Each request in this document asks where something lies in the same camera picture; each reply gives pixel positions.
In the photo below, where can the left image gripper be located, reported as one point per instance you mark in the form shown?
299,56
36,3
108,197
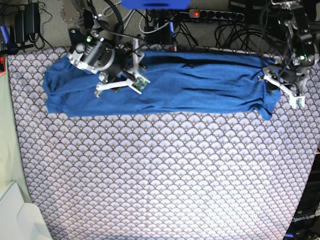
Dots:
116,66

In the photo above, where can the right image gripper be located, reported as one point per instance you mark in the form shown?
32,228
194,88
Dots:
291,82

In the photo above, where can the blue long-sleeve T-shirt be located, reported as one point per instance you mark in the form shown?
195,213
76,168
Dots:
178,82

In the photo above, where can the orange black table clamp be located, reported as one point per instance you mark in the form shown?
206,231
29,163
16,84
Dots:
174,48

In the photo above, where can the blue box overhead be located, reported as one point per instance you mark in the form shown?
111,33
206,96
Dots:
156,4

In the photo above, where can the white power strip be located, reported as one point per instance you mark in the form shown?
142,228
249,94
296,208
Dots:
215,15

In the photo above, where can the black power adapter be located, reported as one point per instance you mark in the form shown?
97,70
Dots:
27,23

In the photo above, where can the fan-patterned tablecloth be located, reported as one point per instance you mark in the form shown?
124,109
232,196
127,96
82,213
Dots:
171,176

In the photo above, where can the black OpenArm box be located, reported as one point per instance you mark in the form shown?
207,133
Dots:
305,224

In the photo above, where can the white plastic bin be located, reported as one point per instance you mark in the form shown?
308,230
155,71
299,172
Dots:
20,220

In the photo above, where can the blue handled clamp left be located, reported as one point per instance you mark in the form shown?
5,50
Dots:
9,40

